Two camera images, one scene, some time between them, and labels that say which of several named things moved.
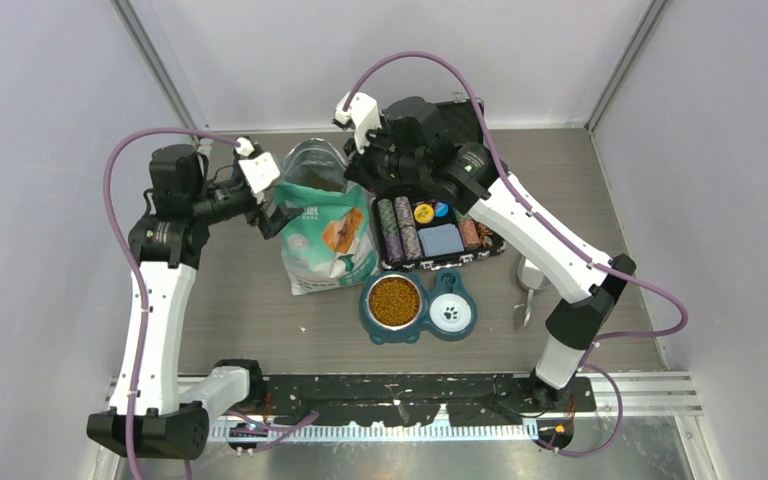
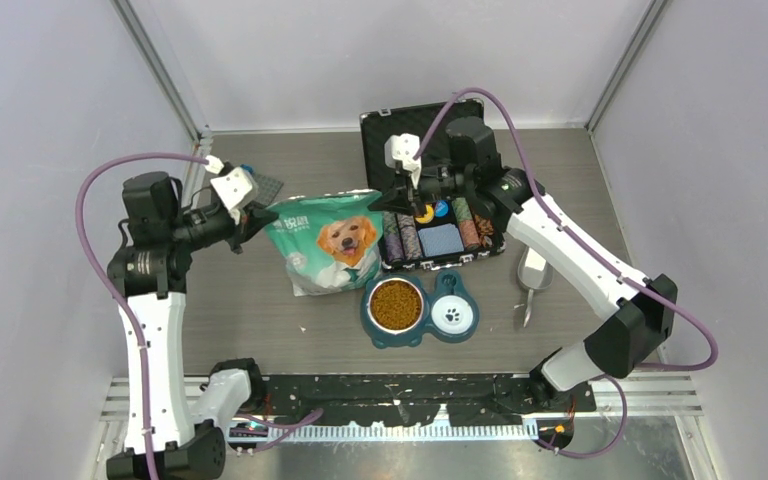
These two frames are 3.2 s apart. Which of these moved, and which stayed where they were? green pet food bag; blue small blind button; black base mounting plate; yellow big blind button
Moved: green pet food bag
Stayed: blue small blind button; yellow big blind button; black base mounting plate
